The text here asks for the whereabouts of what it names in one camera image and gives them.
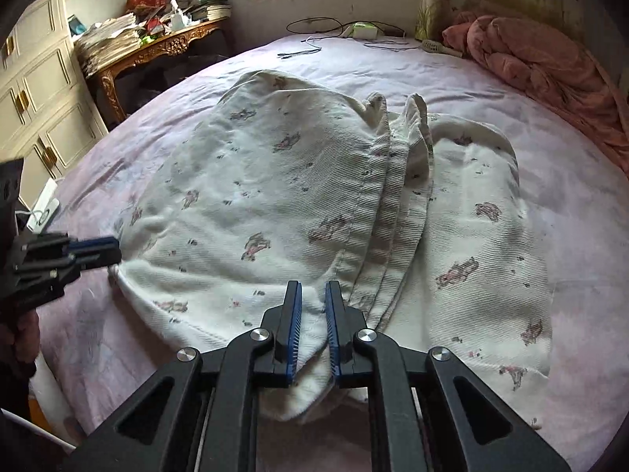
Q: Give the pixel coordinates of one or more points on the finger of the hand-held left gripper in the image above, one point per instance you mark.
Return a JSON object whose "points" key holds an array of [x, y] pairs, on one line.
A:
{"points": [[96, 243], [100, 258]]}

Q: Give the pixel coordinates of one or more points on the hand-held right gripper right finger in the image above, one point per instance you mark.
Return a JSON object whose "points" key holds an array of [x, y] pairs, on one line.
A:
{"points": [[333, 339]]}

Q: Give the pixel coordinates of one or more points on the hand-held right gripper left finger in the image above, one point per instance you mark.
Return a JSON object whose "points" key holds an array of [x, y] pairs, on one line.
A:
{"points": [[294, 334]]}

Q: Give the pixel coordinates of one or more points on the white floral blanket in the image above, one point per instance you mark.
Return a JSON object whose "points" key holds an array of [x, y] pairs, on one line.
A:
{"points": [[270, 196]]}

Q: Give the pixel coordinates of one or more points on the person's left hand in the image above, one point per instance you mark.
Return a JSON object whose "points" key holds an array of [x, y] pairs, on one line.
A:
{"points": [[27, 344]]}

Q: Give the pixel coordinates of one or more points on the white power strip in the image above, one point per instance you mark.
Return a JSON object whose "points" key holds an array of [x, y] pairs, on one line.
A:
{"points": [[44, 206]]}

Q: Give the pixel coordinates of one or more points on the cream panelled cabinet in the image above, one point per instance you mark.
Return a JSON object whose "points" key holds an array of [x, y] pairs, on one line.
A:
{"points": [[49, 83]]}

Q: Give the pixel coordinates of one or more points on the stack of papers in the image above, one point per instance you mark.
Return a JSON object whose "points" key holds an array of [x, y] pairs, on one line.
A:
{"points": [[108, 39]]}

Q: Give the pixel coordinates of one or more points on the carved wooden desk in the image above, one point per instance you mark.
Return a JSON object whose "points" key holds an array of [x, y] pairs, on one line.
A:
{"points": [[172, 44]]}

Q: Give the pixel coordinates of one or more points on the teal box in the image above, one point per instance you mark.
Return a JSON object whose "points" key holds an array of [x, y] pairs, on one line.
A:
{"points": [[77, 25]]}

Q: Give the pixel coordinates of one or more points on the red box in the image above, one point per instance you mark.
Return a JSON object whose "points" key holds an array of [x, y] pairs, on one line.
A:
{"points": [[147, 4]]}

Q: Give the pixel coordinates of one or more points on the stack of books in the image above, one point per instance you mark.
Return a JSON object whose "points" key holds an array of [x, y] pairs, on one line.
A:
{"points": [[211, 9]]}

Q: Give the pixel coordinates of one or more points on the white and green box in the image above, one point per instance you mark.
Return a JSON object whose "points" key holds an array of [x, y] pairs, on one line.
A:
{"points": [[363, 31]]}

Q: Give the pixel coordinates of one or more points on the pale green hairbrush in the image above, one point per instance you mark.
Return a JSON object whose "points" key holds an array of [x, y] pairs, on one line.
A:
{"points": [[432, 45]]}

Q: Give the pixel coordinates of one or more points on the pink quilt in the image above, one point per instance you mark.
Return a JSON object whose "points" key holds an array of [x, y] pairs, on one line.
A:
{"points": [[530, 64]]}

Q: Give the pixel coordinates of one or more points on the tree print curtain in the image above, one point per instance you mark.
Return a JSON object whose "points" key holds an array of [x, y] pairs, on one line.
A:
{"points": [[432, 5]]}

